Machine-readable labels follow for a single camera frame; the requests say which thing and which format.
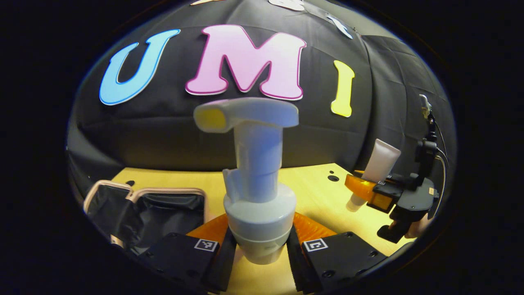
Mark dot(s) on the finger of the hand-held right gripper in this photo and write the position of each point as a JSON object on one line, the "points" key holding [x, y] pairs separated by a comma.
{"points": [[387, 187]]}

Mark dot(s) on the black backdrop cloth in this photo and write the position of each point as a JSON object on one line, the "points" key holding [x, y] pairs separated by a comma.
{"points": [[163, 123]]}

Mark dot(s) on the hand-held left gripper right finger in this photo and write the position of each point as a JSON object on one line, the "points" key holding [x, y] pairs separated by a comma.
{"points": [[297, 266]]}

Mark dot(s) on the white pump bottle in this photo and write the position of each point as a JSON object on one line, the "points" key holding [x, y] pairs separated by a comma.
{"points": [[258, 164]]}

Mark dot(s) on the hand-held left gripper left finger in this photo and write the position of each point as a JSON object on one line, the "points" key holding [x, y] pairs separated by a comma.
{"points": [[221, 270]]}

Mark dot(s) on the white squeeze tube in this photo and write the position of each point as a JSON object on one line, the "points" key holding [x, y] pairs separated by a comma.
{"points": [[382, 162]]}

